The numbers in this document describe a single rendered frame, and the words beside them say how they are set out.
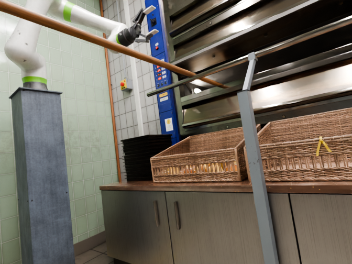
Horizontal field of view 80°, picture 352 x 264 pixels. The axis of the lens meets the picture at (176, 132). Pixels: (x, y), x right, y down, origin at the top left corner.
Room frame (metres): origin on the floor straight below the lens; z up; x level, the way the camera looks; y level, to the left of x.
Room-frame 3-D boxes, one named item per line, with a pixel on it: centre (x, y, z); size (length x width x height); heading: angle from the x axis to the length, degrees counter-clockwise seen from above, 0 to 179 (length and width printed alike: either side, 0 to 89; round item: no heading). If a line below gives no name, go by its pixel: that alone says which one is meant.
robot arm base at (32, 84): (1.27, 0.85, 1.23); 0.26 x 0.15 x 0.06; 51
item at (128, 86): (2.03, 0.43, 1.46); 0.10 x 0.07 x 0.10; 53
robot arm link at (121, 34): (1.24, 0.22, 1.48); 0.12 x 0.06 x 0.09; 143
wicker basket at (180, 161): (1.32, -0.18, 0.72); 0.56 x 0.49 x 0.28; 53
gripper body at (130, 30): (1.19, 0.16, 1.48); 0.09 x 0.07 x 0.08; 53
